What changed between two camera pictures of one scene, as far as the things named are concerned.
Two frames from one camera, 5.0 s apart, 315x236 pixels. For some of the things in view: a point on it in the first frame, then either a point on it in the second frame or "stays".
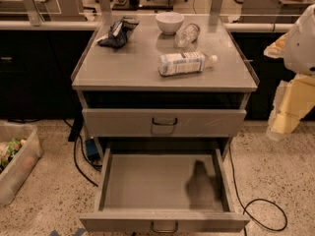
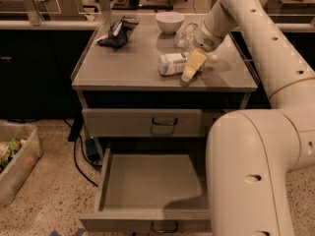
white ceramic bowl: [169, 23] stays
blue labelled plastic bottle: [189, 62] stays
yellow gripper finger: [294, 98] -> [196, 59]
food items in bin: [8, 148] stays
